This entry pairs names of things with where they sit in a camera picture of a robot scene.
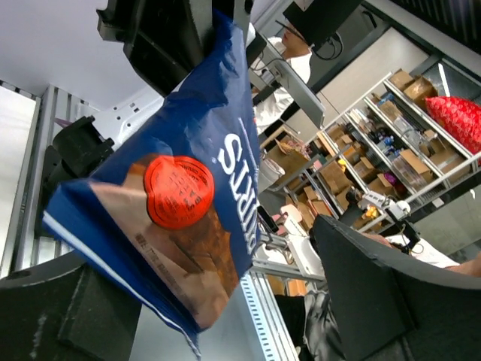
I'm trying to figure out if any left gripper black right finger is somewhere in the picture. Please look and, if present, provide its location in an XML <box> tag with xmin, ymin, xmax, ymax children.
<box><xmin>313</xmin><ymin>216</ymin><xmax>480</xmax><ymax>360</ymax></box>

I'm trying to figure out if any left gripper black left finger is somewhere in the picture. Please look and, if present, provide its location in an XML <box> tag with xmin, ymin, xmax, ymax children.
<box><xmin>1</xmin><ymin>253</ymin><xmax>141</xmax><ymax>360</ymax></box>

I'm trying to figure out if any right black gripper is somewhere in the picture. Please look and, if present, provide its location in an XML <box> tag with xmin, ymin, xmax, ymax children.
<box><xmin>96</xmin><ymin>0</ymin><xmax>253</xmax><ymax>96</ymax></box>

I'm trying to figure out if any blue spicy sweet chilli bag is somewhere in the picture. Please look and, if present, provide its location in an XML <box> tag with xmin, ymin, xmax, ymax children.
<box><xmin>43</xmin><ymin>12</ymin><xmax>260</xmax><ymax>353</ymax></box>

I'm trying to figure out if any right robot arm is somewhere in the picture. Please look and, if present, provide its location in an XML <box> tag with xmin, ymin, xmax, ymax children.
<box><xmin>42</xmin><ymin>1</ymin><xmax>259</xmax><ymax>235</ymax></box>

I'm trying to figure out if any person in white shirt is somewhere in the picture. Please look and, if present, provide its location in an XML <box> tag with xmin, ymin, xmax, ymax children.
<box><xmin>253</xmin><ymin>23</ymin><xmax>312</xmax><ymax>134</ymax></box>

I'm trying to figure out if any black computer monitor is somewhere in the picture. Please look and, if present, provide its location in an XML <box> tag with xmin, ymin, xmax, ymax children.
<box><xmin>283</xmin><ymin>0</ymin><xmax>362</xmax><ymax>50</ymax></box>

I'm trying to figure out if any metal storage rack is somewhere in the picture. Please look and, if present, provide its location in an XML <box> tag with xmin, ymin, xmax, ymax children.
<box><xmin>266</xmin><ymin>63</ymin><xmax>480</xmax><ymax>224</ymax></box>

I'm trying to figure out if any red patterned bag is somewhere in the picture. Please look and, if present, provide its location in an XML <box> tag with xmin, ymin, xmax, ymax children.
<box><xmin>425</xmin><ymin>96</ymin><xmax>481</xmax><ymax>154</ymax></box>

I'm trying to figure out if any white slotted cable duct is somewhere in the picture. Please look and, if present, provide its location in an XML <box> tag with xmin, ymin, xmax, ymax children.
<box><xmin>240</xmin><ymin>272</ymin><xmax>298</xmax><ymax>361</ymax></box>

